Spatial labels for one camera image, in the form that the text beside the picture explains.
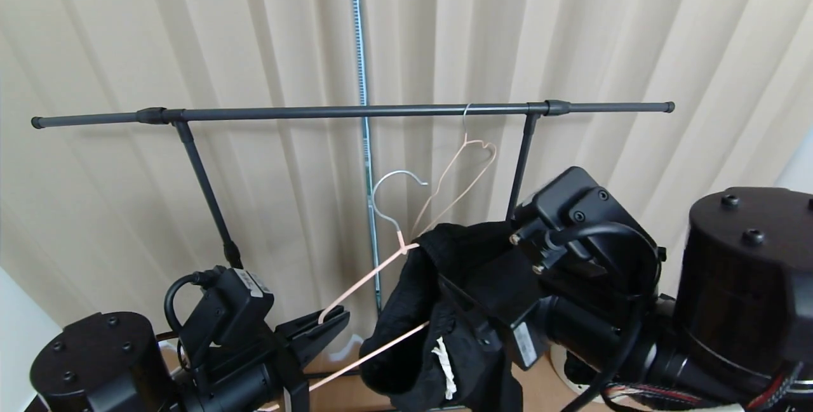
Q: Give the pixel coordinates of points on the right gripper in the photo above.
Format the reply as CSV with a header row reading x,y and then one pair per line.
x,y
591,342

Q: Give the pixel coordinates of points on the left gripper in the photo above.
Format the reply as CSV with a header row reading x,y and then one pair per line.
x,y
254,386

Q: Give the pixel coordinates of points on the pink clothes hanger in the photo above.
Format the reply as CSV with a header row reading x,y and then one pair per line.
x,y
463,121
381,266

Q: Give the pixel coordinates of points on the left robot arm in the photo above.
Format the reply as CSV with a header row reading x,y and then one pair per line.
x,y
95,361

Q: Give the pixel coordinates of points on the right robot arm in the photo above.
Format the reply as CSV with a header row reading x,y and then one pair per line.
x,y
743,272

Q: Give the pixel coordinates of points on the black clothes rack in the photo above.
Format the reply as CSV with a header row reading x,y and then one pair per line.
x,y
317,111

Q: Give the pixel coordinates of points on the beige curtain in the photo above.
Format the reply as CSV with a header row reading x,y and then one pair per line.
x,y
190,31

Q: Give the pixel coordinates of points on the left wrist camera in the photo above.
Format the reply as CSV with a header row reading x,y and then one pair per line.
x,y
228,304

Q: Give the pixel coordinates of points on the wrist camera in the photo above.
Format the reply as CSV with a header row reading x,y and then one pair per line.
x,y
584,209
228,304

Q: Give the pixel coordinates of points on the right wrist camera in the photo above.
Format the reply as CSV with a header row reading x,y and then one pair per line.
x,y
584,209

